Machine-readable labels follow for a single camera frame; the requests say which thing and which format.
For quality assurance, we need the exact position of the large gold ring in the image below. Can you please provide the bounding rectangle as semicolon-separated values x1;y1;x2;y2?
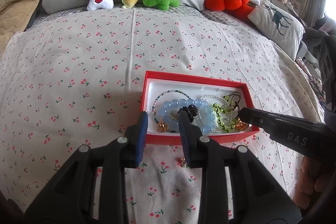
233;118;249;131

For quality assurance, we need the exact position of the small gold knot ring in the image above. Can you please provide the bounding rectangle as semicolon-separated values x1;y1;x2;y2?
157;120;169;133

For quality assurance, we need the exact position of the lime green braided bracelet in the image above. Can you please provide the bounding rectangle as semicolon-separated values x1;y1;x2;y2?
212;92;244;134

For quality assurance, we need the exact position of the cherry print bed sheet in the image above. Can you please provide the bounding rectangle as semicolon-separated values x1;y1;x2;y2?
1;8;323;211

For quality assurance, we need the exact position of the orange pumpkin plush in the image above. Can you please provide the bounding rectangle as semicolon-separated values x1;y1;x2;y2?
204;0;255;23

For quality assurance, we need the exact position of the red cardboard box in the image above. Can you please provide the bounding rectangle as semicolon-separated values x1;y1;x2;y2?
141;71;259;145

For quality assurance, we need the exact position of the small gold stud earring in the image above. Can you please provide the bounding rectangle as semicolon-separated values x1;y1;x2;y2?
178;157;188;168

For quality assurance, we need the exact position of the black spiky ring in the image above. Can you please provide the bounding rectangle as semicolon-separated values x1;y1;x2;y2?
178;105;200;123

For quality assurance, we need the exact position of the person's right hand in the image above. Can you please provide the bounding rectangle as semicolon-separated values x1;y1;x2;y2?
294;156;335;209

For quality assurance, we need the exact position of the light blue bead bracelet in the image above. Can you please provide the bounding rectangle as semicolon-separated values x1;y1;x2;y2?
156;98;217;135

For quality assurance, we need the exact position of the white deer print pillow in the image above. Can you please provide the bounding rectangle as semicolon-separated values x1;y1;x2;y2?
248;0;305;61

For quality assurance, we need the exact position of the green seed bead bracelet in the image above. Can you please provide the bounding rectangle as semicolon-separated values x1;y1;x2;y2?
151;89;193;122

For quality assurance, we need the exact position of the clear crystal bead bracelet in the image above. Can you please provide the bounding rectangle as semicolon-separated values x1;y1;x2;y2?
197;94;232;134

